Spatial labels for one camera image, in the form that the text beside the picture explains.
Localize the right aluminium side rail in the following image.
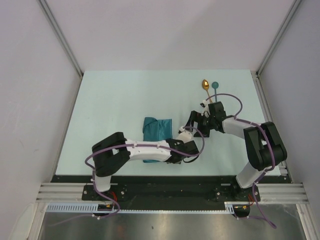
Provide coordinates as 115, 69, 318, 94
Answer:
251, 71, 289, 177

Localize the aluminium front frame rail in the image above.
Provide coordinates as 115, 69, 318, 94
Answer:
36, 183, 309, 204

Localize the right aluminium corner post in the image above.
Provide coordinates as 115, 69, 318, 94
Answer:
255, 0, 304, 77

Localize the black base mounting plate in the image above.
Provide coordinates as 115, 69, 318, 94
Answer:
50, 175, 291, 215

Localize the white slotted cable duct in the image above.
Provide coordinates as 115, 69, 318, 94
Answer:
46, 203, 234, 214

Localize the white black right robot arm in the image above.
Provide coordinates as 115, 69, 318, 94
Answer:
185, 101, 288, 201

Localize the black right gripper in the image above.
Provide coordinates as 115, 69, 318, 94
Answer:
184, 110, 215, 138

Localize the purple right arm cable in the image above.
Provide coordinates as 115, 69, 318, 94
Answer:
204, 93, 278, 230

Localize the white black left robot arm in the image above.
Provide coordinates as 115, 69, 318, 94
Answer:
88, 130, 201, 200

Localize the left aluminium corner post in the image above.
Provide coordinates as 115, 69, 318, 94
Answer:
36, 0, 84, 79

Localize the gold metal spoon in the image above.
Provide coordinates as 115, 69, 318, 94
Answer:
201, 79, 213, 104

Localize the teal satin napkin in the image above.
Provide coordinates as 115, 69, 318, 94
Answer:
142, 116, 174, 165

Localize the teal plastic spoon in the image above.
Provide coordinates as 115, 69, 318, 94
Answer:
211, 81, 219, 102

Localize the aluminium corner post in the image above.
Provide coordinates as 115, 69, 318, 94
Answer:
255, 0, 304, 77
36, 0, 84, 79

